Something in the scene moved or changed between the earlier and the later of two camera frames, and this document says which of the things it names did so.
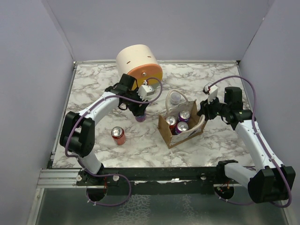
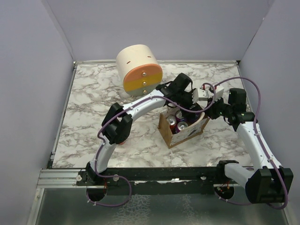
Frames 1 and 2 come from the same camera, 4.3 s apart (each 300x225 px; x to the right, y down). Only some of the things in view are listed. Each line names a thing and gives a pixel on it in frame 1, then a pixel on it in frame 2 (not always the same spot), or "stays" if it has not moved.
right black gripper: (206, 109) stays
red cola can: (171, 121) stays
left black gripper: (137, 110) to (193, 108)
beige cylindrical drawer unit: (139, 61) stays
